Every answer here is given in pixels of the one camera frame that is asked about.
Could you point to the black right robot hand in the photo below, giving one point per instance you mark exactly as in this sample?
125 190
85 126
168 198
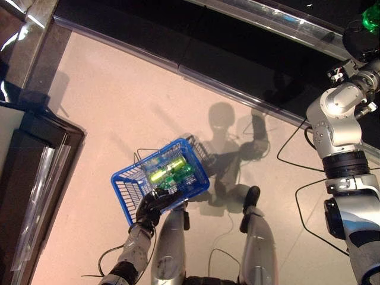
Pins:
356 38

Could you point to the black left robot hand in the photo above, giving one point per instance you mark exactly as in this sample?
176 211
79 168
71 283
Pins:
151 207

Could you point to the green Sprite bottle yellow cap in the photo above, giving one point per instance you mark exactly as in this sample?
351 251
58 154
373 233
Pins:
371 19
182 175

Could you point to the blue plastic shopping basket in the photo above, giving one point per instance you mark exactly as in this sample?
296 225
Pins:
124 193

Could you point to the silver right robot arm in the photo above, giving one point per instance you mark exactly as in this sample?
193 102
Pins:
338 118

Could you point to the green bottles inside basket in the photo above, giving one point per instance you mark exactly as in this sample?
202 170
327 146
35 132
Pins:
176 164

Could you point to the black metal shelf board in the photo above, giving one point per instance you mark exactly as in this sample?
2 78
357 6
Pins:
178 35
332 12

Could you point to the silver right robot leg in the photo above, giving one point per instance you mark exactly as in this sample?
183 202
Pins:
255 246

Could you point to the dark display cabinet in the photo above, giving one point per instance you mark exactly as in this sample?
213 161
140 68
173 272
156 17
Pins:
29 178

